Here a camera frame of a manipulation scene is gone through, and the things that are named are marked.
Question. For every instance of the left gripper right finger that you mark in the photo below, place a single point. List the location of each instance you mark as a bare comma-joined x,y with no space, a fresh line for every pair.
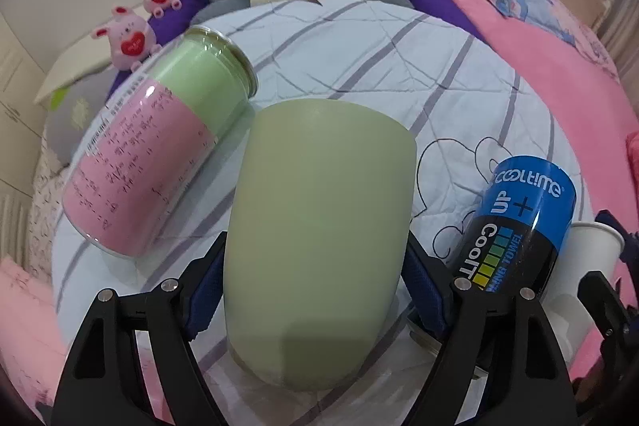
527,380

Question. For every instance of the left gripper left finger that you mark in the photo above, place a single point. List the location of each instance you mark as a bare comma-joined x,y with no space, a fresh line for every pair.
102,382

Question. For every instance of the green plastic cup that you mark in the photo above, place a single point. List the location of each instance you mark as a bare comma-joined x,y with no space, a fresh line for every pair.
316,240

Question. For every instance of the blue black Cooltime can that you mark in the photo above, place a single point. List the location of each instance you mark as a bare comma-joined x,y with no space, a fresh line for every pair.
515,236

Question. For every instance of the heart pattern sheet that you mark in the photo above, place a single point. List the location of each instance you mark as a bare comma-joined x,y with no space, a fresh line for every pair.
49,179

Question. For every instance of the pink green tin can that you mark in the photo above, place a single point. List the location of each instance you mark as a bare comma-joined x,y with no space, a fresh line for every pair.
137,165

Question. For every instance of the cream wardrobe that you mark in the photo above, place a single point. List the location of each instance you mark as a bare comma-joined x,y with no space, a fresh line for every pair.
22,121

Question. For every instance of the grey flower pillow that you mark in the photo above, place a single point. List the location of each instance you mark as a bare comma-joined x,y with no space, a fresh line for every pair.
71,111

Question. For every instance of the pink blanket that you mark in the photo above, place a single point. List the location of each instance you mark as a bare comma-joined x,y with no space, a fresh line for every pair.
591,108

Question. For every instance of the white bedside table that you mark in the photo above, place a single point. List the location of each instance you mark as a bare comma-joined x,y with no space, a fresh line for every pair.
85,56

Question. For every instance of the pink pig plush front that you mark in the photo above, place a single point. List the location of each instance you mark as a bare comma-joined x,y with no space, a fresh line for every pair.
131,38

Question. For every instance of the purple cushion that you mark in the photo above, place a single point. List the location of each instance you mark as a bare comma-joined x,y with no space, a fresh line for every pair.
174,23

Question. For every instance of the blue floral pillow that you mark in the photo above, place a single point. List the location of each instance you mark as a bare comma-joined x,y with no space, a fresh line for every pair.
554,17

